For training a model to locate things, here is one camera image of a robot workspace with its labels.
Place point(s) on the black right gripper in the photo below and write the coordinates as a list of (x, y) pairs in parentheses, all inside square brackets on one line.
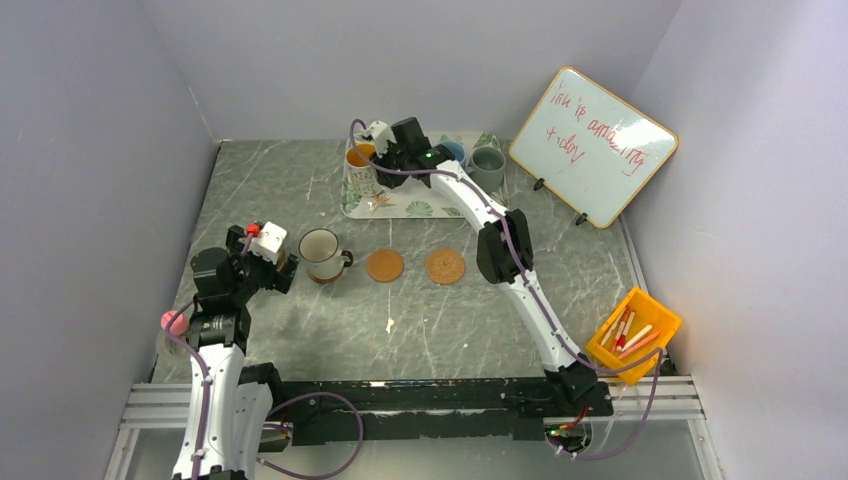
[(390, 179)]

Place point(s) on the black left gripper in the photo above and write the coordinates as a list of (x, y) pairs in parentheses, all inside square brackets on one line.
[(279, 282)]

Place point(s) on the beige ceramic mug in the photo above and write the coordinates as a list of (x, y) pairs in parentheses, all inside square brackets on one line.
[(282, 256)]

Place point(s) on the yellow-inside patterned mug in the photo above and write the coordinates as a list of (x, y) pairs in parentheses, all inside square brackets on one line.
[(361, 176)]

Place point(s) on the white mug black rim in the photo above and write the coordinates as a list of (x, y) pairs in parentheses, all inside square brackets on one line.
[(322, 254)]

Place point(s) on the light blue mug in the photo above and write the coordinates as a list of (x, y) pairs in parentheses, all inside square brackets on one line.
[(457, 150)]

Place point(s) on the grey-green mug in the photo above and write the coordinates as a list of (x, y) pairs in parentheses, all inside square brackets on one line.
[(486, 167)]

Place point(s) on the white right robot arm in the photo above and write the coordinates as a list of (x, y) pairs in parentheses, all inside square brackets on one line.
[(504, 253)]

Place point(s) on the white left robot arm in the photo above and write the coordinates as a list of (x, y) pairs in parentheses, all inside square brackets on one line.
[(229, 401)]

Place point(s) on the leaf-patterned white tray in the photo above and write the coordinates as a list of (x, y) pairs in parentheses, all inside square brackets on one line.
[(412, 200)]

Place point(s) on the pink-capped bottle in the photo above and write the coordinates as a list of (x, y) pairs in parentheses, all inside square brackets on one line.
[(177, 328)]

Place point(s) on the yellow-framed whiteboard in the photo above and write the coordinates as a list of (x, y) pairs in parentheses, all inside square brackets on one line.
[(595, 151)]

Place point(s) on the pale marker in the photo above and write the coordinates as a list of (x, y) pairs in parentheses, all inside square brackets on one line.
[(611, 331)]

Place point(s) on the red-capped white marker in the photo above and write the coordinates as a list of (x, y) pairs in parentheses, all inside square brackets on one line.
[(624, 327)]

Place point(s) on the yellow plastic bin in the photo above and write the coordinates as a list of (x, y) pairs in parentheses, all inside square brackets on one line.
[(648, 311)]

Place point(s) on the orange marker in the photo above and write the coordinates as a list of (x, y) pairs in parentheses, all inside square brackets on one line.
[(629, 350)]

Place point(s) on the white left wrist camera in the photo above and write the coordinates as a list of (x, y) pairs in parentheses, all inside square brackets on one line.
[(265, 240)]

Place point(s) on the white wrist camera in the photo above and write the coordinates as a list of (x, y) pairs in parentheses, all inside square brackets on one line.
[(380, 134), (265, 240)]

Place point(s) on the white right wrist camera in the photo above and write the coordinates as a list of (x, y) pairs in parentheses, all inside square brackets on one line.
[(380, 134)]

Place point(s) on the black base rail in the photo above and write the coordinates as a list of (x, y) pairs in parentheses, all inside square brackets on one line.
[(521, 408)]

